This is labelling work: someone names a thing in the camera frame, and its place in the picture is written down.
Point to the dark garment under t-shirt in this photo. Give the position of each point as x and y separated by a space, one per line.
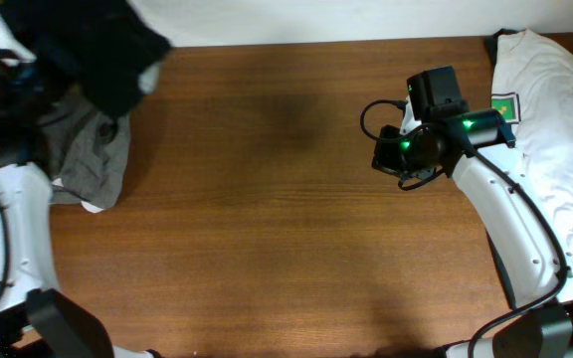
491 44

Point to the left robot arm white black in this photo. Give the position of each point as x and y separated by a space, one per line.
36 318

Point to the white printed t-shirt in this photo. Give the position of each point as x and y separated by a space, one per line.
532 87

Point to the grey folded garment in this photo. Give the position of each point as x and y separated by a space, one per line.
88 153

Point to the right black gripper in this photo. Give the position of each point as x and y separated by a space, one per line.
385 158

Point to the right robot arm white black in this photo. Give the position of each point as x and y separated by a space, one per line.
531 262

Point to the black shorts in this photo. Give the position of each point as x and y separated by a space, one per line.
103 44

